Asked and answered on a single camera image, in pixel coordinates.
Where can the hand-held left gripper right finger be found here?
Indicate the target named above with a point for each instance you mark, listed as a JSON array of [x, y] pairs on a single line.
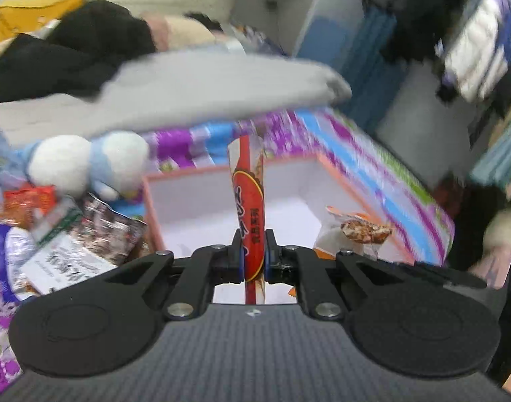
[[269, 260]]

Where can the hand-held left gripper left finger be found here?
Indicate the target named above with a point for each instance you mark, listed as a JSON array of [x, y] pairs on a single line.
[[238, 260]]

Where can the pink cardboard box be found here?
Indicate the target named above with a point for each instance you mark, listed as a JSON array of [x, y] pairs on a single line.
[[197, 209]]

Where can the red white long snack packet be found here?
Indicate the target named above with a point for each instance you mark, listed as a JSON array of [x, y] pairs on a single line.
[[249, 192]]

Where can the dark photo print snack packet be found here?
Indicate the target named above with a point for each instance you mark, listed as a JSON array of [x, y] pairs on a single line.
[[113, 226]]

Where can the white green snack packet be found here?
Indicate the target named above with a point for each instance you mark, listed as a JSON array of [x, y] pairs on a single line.
[[63, 259]]

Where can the clear orange snack packet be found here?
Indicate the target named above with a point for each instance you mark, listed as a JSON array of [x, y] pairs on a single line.
[[364, 231]]

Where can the grey duvet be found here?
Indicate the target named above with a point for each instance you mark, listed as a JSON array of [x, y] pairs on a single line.
[[218, 88]]

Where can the white blue plush toy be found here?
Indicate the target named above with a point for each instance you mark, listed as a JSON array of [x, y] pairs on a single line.
[[67, 163]]

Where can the small red snack packet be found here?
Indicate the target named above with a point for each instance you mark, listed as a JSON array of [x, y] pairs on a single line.
[[29, 203]]

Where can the blue curtain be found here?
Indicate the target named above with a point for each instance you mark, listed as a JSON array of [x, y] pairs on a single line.
[[372, 58]]

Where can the blue padded panel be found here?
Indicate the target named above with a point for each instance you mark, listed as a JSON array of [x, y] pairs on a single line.
[[322, 35]]

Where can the pink beige pillow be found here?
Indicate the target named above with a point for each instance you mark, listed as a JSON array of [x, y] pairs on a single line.
[[184, 33]]

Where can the teal cloth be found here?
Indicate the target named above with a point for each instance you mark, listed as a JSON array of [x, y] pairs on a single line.
[[498, 155]]

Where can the pale blue plastic bag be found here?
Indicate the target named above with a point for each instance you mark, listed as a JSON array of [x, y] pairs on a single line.
[[0, 155]]

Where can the white wardrobe cabinet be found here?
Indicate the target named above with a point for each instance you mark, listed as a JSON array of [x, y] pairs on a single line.
[[322, 0]]

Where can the black jacket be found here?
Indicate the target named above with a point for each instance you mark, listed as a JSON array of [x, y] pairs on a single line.
[[71, 50]]

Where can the hanging black clothes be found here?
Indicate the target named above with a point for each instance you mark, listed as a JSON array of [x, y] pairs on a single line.
[[414, 16]]

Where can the white puffer jacket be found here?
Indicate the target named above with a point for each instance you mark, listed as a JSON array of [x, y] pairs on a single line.
[[477, 50]]

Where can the yellow pillow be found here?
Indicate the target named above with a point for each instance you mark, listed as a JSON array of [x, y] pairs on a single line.
[[25, 16]]

